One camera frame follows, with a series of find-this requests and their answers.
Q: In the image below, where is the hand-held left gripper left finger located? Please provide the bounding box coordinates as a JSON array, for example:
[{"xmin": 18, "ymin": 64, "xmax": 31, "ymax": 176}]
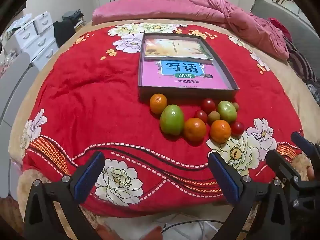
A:
[{"xmin": 24, "ymin": 151, "xmax": 105, "ymax": 240}]

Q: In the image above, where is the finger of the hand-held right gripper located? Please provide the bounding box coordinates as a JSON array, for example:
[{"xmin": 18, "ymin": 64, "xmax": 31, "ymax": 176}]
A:
[
  {"xmin": 291, "ymin": 131, "xmax": 320, "ymax": 163},
  {"xmin": 265, "ymin": 149, "xmax": 310, "ymax": 193}
]

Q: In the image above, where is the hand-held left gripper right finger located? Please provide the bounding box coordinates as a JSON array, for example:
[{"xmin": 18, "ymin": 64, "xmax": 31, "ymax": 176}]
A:
[{"xmin": 208, "ymin": 152, "xmax": 292, "ymax": 240}]

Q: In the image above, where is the orange mandarin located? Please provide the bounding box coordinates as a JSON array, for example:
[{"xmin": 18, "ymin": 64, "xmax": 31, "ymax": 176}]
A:
[
  {"xmin": 149, "ymin": 93, "xmax": 167, "ymax": 114},
  {"xmin": 184, "ymin": 118, "xmax": 207, "ymax": 142},
  {"xmin": 210, "ymin": 119, "xmax": 231, "ymax": 143}
]

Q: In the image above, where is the red tomato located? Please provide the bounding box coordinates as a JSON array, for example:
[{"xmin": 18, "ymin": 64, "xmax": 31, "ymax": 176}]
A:
[
  {"xmin": 194, "ymin": 110, "xmax": 208, "ymax": 124},
  {"xmin": 201, "ymin": 98, "xmax": 216, "ymax": 114},
  {"xmin": 230, "ymin": 121, "xmax": 245, "ymax": 136}
]

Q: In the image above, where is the smaller green mango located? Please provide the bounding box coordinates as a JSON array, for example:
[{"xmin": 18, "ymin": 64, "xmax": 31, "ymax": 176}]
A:
[{"xmin": 217, "ymin": 101, "xmax": 237, "ymax": 123}]

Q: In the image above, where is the large green mango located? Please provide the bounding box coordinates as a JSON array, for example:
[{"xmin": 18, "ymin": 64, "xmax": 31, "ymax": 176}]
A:
[{"xmin": 160, "ymin": 104, "xmax": 185, "ymax": 136}]

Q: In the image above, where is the grey cardboard box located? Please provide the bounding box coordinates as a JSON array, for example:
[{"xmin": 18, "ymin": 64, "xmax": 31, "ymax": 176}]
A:
[{"xmin": 138, "ymin": 32, "xmax": 240, "ymax": 103}]

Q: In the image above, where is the red floral blanket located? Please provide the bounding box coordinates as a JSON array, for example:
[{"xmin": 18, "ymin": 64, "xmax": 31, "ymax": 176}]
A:
[{"xmin": 21, "ymin": 22, "xmax": 304, "ymax": 218}]

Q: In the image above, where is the striped cloth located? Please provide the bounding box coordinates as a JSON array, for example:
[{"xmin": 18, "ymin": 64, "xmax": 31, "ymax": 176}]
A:
[{"xmin": 284, "ymin": 40, "xmax": 317, "ymax": 80}]

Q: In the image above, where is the grey furniture panel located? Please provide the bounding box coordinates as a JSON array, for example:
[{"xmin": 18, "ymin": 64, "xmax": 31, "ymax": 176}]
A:
[{"xmin": 0, "ymin": 52, "xmax": 40, "ymax": 200}]

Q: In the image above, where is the pink book with blue label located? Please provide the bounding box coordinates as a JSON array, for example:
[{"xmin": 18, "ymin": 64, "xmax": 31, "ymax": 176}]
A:
[{"xmin": 141, "ymin": 57, "xmax": 229, "ymax": 89}]

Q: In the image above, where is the red cloth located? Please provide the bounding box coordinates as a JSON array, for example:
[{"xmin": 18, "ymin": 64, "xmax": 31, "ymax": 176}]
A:
[{"xmin": 268, "ymin": 17, "xmax": 292, "ymax": 43}]

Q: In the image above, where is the grey quilted headboard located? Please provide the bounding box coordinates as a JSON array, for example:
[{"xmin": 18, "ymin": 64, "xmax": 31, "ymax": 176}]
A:
[{"xmin": 251, "ymin": 0, "xmax": 320, "ymax": 80}]

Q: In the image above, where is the sunflower cover book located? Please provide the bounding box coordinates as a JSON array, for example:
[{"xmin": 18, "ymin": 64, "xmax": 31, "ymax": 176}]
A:
[{"xmin": 144, "ymin": 39, "xmax": 213, "ymax": 64}]

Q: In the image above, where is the white drawer cabinet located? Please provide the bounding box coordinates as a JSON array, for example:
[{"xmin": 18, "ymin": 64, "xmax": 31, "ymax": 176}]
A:
[{"xmin": 14, "ymin": 11, "xmax": 60, "ymax": 70}]

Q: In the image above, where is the pile of folded clothes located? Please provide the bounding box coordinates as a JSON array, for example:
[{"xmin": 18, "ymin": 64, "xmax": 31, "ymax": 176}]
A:
[{"xmin": 62, "ymin": 9, "xmax": 84, "ymax": 29}]

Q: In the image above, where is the pink quilt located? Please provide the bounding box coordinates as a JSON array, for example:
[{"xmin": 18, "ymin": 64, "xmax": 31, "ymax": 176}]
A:
[{"xmin": 92, "ymin": 0, "xmax": 290, "ymax": 60}]

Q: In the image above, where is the black cable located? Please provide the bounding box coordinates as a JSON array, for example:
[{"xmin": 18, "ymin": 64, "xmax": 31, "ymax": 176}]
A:
[{"xmin": 161, "ymin": 219, "xmax": 225, "ymax": 233}]

